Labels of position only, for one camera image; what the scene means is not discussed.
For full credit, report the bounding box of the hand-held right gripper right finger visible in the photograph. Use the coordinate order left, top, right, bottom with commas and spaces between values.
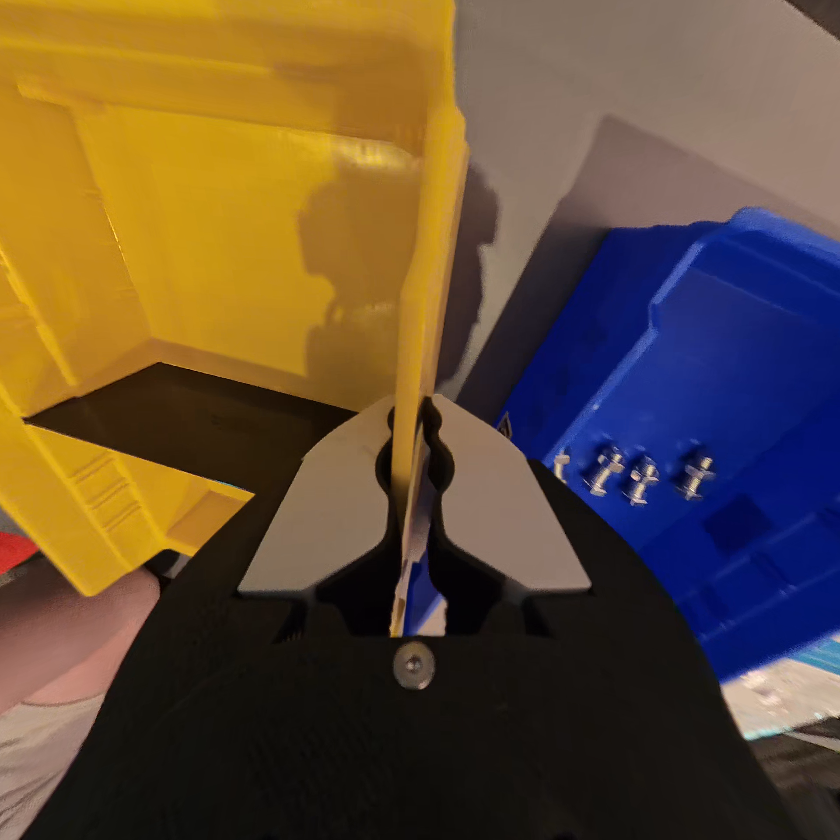
425, 392, 593, 593

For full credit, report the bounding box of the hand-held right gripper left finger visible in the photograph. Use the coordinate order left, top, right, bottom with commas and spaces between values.
238, 395, 400, 596

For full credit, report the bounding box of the blue plastic bin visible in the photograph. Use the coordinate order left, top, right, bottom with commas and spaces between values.
402, 206, 840, 681

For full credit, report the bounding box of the yellow plastic bin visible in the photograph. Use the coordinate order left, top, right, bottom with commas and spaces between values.
0, 0, 471, 637

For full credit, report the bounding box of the person's left forearm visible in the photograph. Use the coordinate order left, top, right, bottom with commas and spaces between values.
0, 570, 163, 716

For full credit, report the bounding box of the laminated paper sheet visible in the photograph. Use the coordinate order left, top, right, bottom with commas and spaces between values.
718, 633, 840, 746

